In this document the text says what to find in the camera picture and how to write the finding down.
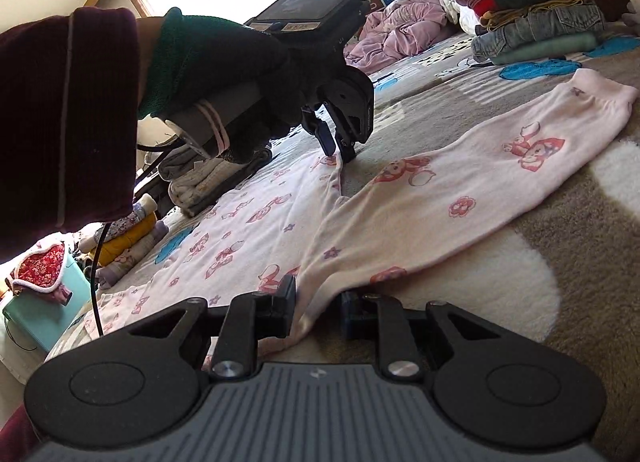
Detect stack of grey folded clothes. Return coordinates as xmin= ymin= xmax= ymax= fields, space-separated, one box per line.
xmin=160 ymin=142 xmax=273 ymax=217

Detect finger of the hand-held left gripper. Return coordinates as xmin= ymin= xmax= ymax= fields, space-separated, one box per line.
xmin=300 ymin=106 xmax=337 ymax=155
xmin=335 ymin=133 xmax=357 ymax=164

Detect yellow folded garment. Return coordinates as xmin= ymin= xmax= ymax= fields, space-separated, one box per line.
xmin=97 ymin=214 xmax=158 ymax=263

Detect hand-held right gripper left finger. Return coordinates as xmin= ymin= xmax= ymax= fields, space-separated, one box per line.
xmin=120 ymin=274 xmax=297 ymax=382

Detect cartoon printed blanket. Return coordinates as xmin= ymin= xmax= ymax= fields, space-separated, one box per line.
xmin=45 ymin=16 xmax=640 ymax=358

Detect red floral cloth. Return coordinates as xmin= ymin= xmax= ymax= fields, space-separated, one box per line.
xmin=5 ymin=234 xmax=73 ymax=307

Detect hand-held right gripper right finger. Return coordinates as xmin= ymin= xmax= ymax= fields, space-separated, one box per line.
xmin=341 ymin=291 xmax=523 ymax=383

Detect white purple-patterned folded garment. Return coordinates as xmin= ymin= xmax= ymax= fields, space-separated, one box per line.
xmin=77 ymin=193 xmax=158 ymax=253

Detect mustard folded garment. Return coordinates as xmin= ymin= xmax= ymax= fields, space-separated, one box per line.
xmin=477 ymin=0 xmax=586 ymax=27

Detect pink printed pants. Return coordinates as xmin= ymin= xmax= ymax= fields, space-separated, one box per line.
xmin=97 ymin=68 xmax=640 ymax=358

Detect blue denim jeans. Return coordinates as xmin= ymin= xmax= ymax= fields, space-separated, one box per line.
xmin=470 ymin=2 xmax=608 ymax=65

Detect teal storage box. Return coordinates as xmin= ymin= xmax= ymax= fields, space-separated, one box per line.
xmin=2 ymin=254 xmax=93 ymax=355

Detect person's left hand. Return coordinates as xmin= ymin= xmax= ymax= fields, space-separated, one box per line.
xmin=137 ymin=6 xmax=313 ymax=165

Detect green folded garment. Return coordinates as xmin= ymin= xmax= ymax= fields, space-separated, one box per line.
xmin=487 ymin=32 xmax=601 ymax=67

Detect black cable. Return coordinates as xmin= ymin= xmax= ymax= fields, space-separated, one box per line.
xmin=89 ymin=139 xmax=201 ymax=340

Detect purple quilt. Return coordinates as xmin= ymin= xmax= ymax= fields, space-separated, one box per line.
xmin=345 ymin=0 xmax=458 ymax=75

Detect lavender folded garment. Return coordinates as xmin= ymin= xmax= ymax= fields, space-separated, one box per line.
xmin=95 ymin=222 xmax=171 ymax=287

